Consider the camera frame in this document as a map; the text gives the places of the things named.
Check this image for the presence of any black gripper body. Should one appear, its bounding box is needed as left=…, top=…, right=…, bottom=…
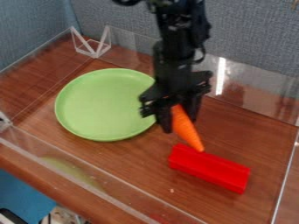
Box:
left=139, top=42, right=213, bottom=117

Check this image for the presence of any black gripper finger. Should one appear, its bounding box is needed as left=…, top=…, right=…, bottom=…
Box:
left=157, top=107, right=174, bottom=134
left=182, top=95, right=202, bottom=122

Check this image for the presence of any orange toy carrot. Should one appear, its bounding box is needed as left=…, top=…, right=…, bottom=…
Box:
left=173, top=105, right=205, bottom=152

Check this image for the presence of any red rectangular block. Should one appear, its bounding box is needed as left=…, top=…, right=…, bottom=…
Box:
left=169, top=143, right=250, bottom=194

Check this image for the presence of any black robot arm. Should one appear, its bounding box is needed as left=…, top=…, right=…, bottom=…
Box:
left=113, top=0, right=213, bottom=133

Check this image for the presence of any green round plate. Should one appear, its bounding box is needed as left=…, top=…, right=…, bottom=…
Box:
left=54, top=68, right=155, bottom=142

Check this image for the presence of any clear acrylic enclosure wall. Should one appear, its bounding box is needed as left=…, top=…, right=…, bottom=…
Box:
left=0, top=27, right=299, bottom=224

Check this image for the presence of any clear acrylic corner bracket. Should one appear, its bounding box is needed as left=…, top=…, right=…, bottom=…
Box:
left=70, top=26, right=113, bottom=59

